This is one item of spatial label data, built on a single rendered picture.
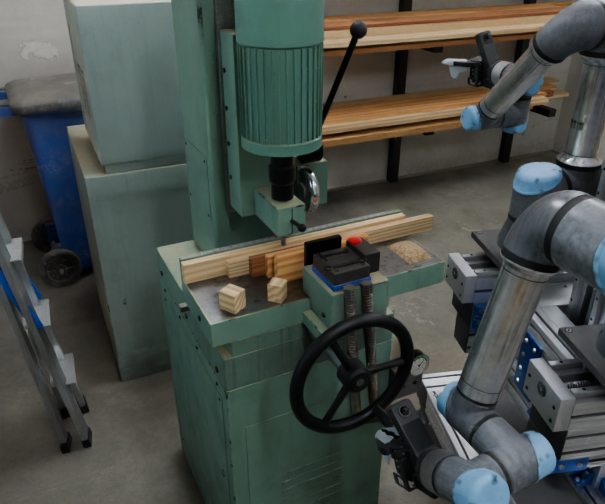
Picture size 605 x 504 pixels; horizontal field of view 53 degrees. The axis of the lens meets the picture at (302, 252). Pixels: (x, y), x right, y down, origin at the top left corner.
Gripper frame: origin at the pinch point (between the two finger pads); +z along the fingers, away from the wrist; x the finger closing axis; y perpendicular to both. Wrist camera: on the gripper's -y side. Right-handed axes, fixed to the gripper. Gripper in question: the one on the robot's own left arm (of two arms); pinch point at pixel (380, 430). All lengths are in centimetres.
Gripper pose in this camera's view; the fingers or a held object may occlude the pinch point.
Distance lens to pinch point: 131.9
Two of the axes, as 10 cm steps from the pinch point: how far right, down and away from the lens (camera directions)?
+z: -3.4, 0.3, 9.4
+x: 9.0, -2.7, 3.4
